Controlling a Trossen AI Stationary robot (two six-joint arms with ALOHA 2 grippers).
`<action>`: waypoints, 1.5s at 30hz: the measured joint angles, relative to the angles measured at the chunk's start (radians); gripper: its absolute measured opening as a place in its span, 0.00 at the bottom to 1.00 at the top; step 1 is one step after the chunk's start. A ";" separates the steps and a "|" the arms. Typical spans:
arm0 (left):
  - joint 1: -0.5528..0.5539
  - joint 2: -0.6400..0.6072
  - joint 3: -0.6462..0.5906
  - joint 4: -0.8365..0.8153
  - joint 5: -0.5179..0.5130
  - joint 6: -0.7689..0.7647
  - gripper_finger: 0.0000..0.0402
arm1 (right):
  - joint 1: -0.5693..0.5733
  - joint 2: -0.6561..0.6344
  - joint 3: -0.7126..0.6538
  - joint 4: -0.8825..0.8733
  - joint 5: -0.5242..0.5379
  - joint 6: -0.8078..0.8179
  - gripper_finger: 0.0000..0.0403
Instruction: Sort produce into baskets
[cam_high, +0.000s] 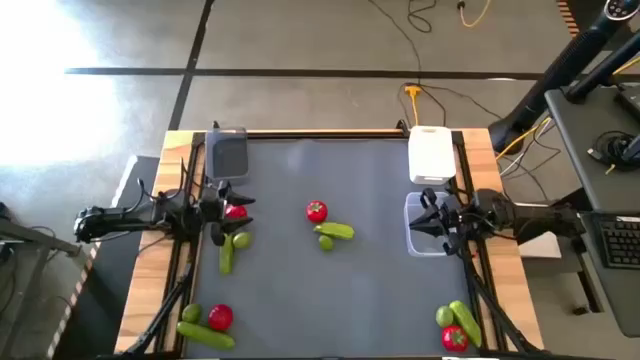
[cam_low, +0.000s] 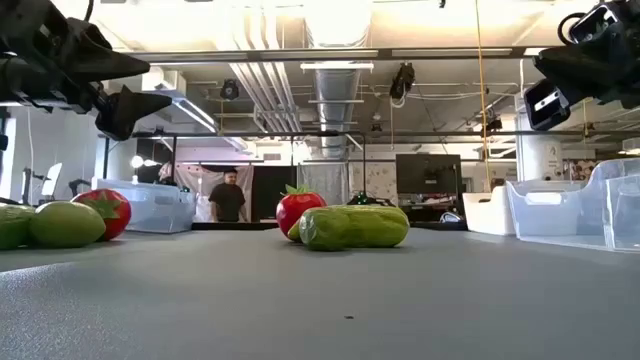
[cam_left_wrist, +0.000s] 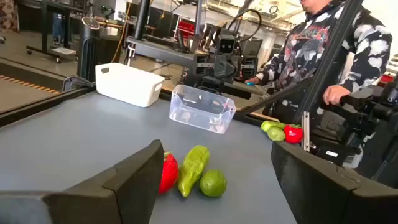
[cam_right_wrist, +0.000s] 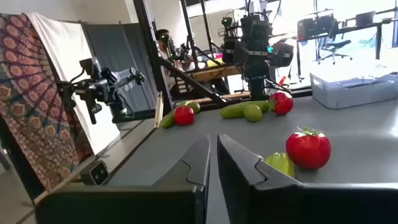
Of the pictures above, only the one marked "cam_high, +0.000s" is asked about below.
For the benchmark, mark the black smooth pole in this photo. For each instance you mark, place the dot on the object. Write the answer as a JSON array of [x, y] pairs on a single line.
[[600, 70]]

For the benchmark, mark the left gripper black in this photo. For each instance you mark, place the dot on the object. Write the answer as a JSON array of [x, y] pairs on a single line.
[[212, 212]]

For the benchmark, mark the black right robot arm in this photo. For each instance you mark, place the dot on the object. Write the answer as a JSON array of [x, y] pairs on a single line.
[[530, 217]]

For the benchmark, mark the grey plastic basket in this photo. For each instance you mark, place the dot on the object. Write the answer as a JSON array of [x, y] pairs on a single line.
[[227, 155]]

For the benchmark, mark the clear plastic basket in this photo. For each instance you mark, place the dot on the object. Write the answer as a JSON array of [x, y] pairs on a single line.
[[422, 245]]

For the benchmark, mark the green toy lime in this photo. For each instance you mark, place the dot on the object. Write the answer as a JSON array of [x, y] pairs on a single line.
[[242, 240], [325, 243], [191, 313], [444, 316]]

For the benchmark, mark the black keyboard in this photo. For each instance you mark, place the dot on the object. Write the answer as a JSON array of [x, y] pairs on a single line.
[[622, 242]]

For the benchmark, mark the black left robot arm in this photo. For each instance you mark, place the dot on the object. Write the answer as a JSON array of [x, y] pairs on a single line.
[[115, 220]]

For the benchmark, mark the black floor mat striped edge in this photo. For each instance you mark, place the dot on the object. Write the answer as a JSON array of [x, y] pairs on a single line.
[[100, 300]]

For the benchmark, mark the green toy cucumber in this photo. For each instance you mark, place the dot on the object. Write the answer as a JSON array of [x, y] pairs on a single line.
[[205, 335], [226, 256], [334, 230], [465, 316]]

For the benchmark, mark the black ribbed post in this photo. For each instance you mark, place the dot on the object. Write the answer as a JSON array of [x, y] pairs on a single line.
[[565, 65]]

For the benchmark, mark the white box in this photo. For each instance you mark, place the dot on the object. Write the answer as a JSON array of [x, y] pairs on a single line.
[[542, 247]]

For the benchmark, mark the black aluminium rig frame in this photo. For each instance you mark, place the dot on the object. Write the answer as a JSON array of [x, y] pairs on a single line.
[[462, 167]]

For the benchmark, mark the white plastic basket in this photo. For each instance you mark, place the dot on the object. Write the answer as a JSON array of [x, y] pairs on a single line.
[[431, 155]]

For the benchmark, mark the grey side table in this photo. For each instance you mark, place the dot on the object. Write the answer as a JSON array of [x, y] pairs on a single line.
[[35, 239]]

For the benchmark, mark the grey table mat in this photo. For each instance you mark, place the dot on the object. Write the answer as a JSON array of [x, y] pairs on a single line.
[[310, 300]]

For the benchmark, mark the dark grey desk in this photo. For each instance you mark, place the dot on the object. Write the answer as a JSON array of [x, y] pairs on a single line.
[[575, 150]]

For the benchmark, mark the red toy tomato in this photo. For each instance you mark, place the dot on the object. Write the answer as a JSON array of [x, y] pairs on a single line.
[[220, 317], [237, 212], [454, 338], [317, 211]]

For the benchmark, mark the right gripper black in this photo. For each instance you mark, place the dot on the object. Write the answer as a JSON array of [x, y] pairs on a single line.
[[452, 220]]

